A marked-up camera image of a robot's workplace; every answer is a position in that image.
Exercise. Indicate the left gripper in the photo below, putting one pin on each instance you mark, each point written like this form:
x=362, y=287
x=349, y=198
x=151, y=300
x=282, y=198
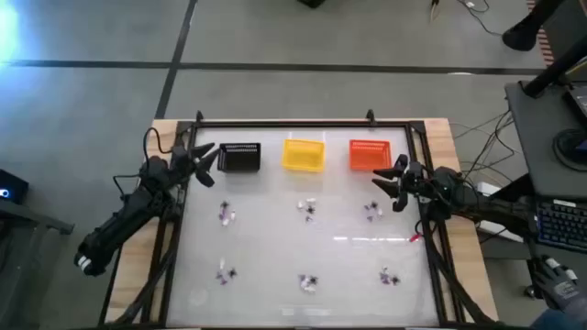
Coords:
x=181, y=162

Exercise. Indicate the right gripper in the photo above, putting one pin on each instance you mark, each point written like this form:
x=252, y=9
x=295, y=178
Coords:
x=415, y=181

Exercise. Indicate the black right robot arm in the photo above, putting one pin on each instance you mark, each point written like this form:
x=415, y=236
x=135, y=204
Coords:
x=481, y=201

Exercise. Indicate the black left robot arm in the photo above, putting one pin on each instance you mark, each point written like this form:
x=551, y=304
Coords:
x=119, y=220

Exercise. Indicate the orange plastic basket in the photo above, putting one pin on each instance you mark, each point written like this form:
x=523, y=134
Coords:
x=369, y=158

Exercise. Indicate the black plastic basket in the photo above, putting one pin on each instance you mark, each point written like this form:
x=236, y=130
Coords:
x=238, y=160

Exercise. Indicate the yellow plastic basket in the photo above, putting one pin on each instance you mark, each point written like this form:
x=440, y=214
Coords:
x=302, y=158

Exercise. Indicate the white power adapter box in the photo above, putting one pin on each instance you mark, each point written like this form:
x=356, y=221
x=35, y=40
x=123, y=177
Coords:
x=488, y=189

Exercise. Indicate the white paper sheet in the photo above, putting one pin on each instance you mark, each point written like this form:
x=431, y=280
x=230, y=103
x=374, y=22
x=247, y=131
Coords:
x=502, y=231

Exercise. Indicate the black desk leg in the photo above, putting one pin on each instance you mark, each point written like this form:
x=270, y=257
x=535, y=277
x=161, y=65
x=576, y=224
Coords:
x=513, y=185

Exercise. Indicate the dark grey desk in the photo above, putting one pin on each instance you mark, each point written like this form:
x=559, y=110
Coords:
x=536, y=137

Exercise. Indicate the black backlit keyboard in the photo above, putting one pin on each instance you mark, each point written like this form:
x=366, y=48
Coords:
x=561, y=224

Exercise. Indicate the black desk caster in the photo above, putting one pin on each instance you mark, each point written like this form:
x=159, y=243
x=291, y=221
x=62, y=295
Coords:
x=530, y=291

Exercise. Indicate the round black monitor base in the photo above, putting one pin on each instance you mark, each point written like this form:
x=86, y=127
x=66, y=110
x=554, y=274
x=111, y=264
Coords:
x=571, y=146

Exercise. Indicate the black diagonal stand pole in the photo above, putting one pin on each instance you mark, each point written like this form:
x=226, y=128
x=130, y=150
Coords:
x=550, y=73

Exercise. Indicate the black box with blue light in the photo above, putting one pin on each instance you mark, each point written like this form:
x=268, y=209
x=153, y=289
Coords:
x=11, y=185

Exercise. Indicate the person's foot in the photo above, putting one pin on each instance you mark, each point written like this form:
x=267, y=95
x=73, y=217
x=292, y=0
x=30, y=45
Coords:
x=523, y=34

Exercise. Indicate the person's gloved hand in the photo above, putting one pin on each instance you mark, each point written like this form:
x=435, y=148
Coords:
x=561, y=284

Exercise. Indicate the grey side table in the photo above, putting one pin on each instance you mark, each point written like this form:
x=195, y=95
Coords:
x=27, y=256

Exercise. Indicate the red striped mat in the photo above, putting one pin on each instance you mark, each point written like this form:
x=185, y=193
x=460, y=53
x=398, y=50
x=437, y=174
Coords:
x=546, y=48

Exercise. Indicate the black laptop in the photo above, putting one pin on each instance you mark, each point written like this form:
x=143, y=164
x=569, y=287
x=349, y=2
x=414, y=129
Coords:
x=579, y=101

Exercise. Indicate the person's leg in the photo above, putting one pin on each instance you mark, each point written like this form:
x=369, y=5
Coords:
x=564, y=321

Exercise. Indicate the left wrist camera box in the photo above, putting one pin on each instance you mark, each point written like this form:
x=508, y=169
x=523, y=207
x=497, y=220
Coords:
x=206, y=179

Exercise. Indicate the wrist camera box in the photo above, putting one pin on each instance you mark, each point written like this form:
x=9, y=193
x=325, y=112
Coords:
x=400, y=203
x=206, y=179

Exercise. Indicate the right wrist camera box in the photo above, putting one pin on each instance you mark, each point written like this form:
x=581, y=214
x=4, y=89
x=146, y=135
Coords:
x=400, y=203

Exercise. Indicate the black frame clamp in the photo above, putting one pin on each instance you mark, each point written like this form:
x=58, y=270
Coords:
x=199, y=117
x=370, y=117

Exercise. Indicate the black metal table frame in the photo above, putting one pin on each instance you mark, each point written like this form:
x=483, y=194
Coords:
x=298, y=124

